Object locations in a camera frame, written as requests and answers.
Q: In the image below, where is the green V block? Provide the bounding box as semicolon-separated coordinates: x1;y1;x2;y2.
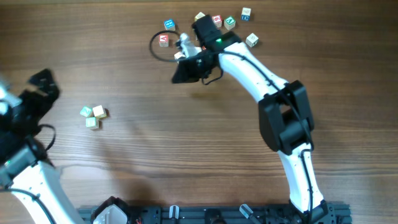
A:
224;16;236;30

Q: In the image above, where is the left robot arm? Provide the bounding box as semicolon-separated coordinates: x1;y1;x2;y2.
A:
1;69;132;223

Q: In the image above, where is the blue picture block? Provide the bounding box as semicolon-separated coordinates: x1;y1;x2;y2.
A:
164;19;176;31

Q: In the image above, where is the green E block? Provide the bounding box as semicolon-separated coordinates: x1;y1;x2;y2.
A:
85;117;100;129

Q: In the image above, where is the red 9 block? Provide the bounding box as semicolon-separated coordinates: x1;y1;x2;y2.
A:
212;15;223;28

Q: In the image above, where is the plain block red side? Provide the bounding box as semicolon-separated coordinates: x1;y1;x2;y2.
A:
174;51;186;63

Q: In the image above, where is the red A block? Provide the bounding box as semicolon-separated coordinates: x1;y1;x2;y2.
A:
159;34;169;47

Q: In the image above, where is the yellow 3 block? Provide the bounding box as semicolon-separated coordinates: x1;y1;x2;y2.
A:
93;105;107;119

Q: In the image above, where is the green Z block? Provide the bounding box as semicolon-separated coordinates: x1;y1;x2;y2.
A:
80;106;93;118

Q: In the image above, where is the plain block green side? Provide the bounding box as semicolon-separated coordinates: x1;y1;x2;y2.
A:
246;33;259;47

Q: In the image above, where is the blue C block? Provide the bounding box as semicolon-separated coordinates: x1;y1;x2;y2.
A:
241;7;251;21

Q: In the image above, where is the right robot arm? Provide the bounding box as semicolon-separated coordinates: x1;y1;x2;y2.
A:
172;15;324;223

